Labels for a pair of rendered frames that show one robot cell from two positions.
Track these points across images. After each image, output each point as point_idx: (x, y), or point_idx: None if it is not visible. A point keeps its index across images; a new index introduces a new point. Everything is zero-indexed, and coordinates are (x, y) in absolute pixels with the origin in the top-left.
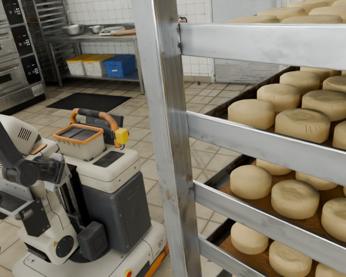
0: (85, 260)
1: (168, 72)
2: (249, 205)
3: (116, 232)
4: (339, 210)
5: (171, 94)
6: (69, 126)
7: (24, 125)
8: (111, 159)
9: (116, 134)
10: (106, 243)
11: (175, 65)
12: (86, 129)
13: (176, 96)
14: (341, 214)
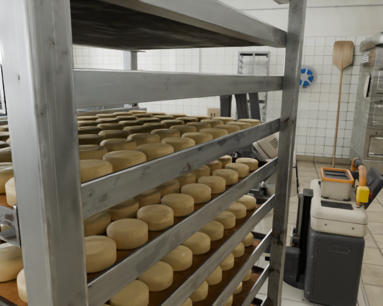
0: (284, 279)
1: (124, 56)
2: (113, 108)
3: (306, 271)
4: (107, 114)
5: (124, 64)
6: (341, 169)
7: (278, 138)
8: (337, 206)
9: (357, 189)
10: (295, 273)
11: (127, 54)
12: (347, 176)
13: (126, 65)
14: (104, 114)
